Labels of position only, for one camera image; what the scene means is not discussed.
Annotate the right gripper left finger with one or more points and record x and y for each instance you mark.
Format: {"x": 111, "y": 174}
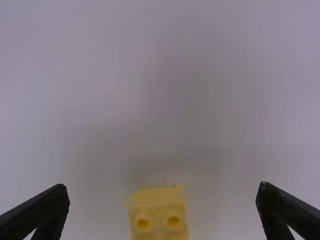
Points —
{"x": 50, "y": 210}

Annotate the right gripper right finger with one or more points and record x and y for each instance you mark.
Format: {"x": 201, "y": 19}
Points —
{"x": 275, "y": 210}

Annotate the yellow toy car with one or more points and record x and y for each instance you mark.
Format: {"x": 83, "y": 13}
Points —
{"x": 160, "y": 207}

